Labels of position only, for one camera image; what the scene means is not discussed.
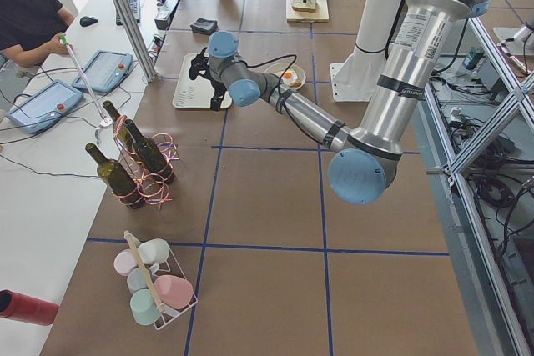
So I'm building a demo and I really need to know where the toasted bread slice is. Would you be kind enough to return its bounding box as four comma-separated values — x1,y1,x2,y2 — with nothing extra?
291,0,317,13

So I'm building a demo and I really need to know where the bread slice with fried egg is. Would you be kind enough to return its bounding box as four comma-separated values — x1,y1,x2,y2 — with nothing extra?
280,69,303,88

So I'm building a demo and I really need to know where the white plate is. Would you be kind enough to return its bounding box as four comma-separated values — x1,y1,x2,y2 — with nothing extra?
264,63,306,90

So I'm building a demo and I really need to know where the white bear tray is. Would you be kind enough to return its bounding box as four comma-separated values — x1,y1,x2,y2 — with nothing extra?
172,53,214,110

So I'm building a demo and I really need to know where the wooden cutting board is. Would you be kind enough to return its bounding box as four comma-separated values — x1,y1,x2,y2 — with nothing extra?
286,0,330,22

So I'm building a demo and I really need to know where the folded grey cloth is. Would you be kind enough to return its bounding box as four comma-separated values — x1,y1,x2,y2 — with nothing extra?
190,18,218,36

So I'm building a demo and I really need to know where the blue teach pendant far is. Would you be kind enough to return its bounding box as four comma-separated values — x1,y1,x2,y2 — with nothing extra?
83,50,134,94

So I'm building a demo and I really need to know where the blue teach pendant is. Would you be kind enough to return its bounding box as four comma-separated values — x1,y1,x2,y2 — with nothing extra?
8,80,83,134
83,50,134,94

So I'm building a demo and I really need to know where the dark green wine bottle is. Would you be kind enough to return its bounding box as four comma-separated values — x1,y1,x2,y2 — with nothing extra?
85,143,145,209

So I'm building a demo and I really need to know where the black keyboard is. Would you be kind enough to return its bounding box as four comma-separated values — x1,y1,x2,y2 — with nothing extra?
126,0,141,23

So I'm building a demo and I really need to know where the black computer mouse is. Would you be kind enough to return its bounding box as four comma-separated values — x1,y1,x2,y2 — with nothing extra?
79,16,98,28

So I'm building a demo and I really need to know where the white cup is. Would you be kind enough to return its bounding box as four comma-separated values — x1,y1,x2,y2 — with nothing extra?
138,238,170,264

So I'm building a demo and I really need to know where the blue teach pendant near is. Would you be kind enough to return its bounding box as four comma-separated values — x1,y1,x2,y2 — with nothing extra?
8,80,83,134

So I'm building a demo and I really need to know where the light pink cup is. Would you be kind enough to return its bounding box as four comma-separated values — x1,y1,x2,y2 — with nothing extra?
113,249,138,277

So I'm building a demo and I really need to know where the pale blue cup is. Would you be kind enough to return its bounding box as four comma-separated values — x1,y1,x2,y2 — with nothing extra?
126,268,148,294

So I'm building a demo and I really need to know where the person in black shirt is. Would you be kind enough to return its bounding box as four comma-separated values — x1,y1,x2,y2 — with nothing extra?
1,0,74,68

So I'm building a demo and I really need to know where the mint green cup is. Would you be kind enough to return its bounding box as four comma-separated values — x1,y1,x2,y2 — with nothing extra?
129,288,161,326

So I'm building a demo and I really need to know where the red cylinder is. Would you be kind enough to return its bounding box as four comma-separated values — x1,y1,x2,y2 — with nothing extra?
1,289,59,326

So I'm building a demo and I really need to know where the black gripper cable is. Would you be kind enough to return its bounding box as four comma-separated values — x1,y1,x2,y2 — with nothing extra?
239,53,300,115

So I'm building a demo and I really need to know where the copper wire bottle rack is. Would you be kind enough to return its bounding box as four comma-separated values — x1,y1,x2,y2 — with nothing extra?
113,115,179,208

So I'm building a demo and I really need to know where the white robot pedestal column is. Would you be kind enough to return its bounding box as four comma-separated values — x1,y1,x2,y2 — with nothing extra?
330,0,403,102

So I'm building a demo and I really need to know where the aluminium frame post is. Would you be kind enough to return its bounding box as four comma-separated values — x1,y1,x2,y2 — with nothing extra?
113,0,159,83

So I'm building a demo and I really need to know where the white wire cup rack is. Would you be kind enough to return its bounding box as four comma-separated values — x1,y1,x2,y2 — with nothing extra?
121,231,198,330

